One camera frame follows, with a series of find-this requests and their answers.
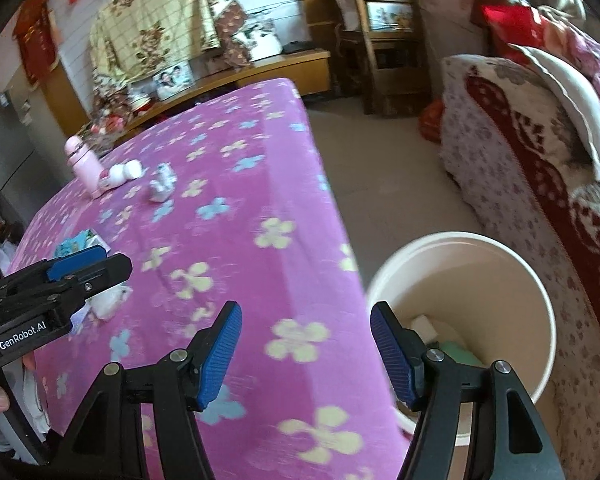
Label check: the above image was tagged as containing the floral fabric sofa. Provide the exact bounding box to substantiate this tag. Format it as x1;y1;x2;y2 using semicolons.
439;52;600;461

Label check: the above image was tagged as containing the wooden cabinet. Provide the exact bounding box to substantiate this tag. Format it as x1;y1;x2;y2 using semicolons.
87;49;332;136

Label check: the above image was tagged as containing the pale green packet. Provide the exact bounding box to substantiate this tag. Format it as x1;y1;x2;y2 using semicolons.
437;340;486;367

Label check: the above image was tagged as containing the clear plastic bag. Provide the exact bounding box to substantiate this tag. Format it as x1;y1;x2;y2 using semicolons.
149;162;176;203

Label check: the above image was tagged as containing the yellow floral cloth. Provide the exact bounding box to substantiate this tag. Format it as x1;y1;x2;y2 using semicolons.
89;0;253;91

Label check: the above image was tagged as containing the white pillow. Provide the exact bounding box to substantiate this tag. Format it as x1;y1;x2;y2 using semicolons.
507;44;600;183

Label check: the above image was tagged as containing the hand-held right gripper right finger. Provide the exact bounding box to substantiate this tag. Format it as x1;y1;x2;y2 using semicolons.
370;301;566;480

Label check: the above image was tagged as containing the red patterned sofa quilt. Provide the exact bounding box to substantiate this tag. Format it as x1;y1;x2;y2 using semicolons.
462;72;600;411

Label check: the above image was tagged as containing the white tissue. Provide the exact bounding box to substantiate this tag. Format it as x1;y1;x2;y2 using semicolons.
87;285;131;321

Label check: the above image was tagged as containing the white trash bin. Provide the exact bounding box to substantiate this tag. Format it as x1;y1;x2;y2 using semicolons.
365;231;557;448

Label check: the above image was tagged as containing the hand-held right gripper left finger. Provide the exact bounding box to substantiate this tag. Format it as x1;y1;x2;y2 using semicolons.
54;301;243;480

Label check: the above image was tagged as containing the pink thermos bottle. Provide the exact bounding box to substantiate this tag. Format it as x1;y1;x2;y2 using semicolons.
64;136;103;198

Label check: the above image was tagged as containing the white plastic bottle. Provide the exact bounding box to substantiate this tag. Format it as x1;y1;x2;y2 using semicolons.
100;160;143;192

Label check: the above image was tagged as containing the red plastic bag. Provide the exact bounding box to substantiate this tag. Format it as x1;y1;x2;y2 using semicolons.
419;99;446;143

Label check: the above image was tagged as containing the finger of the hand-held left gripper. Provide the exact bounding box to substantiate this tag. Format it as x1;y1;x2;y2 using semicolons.
45;253;133;321
0;246;110;301

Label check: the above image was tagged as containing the blue packet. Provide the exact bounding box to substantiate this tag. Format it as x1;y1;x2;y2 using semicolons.
55;230;112;258

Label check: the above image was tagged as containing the floral picture box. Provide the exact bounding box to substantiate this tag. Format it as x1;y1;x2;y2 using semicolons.
367;0;412;33

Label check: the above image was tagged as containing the red gift bag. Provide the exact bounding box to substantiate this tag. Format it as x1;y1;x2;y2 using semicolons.
482;4;548;63

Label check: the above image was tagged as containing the red hanging banner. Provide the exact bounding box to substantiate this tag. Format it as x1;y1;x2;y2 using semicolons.
15;0;61;83

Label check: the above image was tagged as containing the wooden chair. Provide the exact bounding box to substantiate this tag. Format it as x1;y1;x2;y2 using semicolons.
327;0;431;116

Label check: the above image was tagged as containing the floral wrapped bouquet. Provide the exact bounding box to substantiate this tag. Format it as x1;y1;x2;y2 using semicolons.
91;72;133;126

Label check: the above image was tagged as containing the pink floral clothing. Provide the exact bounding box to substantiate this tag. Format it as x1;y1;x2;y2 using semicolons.
562;22;600;121

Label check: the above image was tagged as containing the grey metal cabinet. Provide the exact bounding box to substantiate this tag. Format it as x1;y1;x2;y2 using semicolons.
0;92;68;201

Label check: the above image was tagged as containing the small framed photo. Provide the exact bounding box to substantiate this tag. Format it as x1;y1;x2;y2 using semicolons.
152;62;196;101

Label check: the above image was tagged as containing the large framed photo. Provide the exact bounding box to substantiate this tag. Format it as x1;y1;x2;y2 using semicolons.
232;17;282;61

